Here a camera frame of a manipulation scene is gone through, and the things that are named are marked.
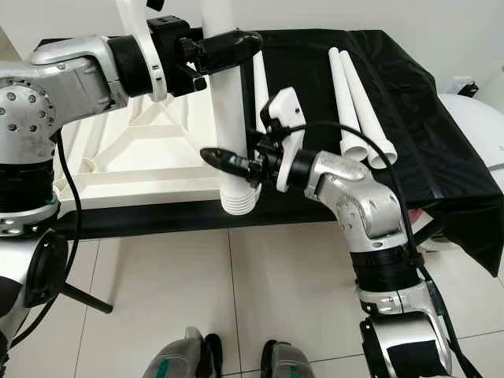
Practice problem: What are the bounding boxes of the grey robot right leg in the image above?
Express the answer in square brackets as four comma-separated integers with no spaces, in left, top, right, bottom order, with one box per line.
[258,339,320,378]

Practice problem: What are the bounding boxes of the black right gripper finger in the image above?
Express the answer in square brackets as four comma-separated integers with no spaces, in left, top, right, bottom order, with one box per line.
[199,146,257,177]

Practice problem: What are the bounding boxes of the white plastic table top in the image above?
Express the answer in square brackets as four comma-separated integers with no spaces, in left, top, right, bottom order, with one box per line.
[57,98,233,212]

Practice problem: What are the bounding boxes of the white round appliance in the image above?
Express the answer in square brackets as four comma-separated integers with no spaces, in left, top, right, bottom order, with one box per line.
[437,91,504,170]

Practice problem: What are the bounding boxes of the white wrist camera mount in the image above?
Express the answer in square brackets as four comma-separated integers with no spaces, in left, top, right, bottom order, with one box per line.
[118,0,168,102]
[266,87,308,194]

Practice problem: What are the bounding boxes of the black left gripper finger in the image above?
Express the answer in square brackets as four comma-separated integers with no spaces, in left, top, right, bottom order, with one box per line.
[193,30,264,76]

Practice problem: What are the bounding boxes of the black tablecloth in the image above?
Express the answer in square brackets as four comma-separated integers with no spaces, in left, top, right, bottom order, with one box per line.
[0,30,504,276]

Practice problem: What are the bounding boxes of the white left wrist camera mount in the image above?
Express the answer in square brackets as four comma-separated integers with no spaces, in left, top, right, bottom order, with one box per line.
[118,0,168,102]

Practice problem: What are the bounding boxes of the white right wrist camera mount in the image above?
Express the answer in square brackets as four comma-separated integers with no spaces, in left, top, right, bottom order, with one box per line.
[266,87,308,194]

